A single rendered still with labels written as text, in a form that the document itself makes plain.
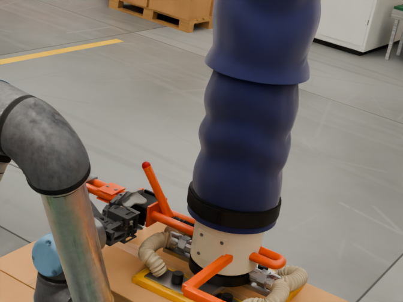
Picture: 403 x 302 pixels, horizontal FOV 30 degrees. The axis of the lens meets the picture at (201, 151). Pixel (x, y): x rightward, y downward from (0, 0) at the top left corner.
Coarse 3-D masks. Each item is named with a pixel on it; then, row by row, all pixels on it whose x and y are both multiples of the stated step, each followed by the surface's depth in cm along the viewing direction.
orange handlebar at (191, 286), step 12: (96, 180) 205; (96, 192) 200; (108, 192) 198; (120, 192) 201; (156, 216) 191; (168, 216) 191; (180, 216) 193; (180, 228) 188; (192, 228) 187; (252, 252) 180; (264, 252) 182; (276, 252) 182; (216, 264) 172; (264, 264) 178; (276, 264) 177; (204, 276) 167; (192, 288) 161; (204, 300) 159; (216, 300) 158
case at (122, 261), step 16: (160, 224) 216; (144, 240) 206; (112, 256) 196; (128, 256) 197; (112, 272) 189; (128, 272) 190; (112, 288) 182; (128, 288) 183; (144, 288) 184; (240, 288) 190; (304, 288) 195
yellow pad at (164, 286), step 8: (144, 272) 188; (168, 272) 188; (176, 272) 184; (136, 280) 185; (144, 280) 184; (152, 280) 184; (160, 280) 184; (168, 280) 185; (176, 280) 183; (184, 280) 186; (152, 288) 183; (160, 288) 182; (168, 288) 182; (176, 288) 182; (168, 296) 181; (176, 296) 180; (216, 296) 181; (224, 296) 177; (232, 296) 178
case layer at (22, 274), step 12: (36, 240) 288; (12, 252) 278; (24, 252) 279; (0, 264) 269; (12, 264) 270; (24, 264) 272; (0, 276) 262; (12, 276) 264; (24, 276) 265; (36, 276) 266; (0, 288) 256; (12, 288) 257; (24, 288) 258; (0, 300) 250; (12, 300) 251; (24, 300) 252
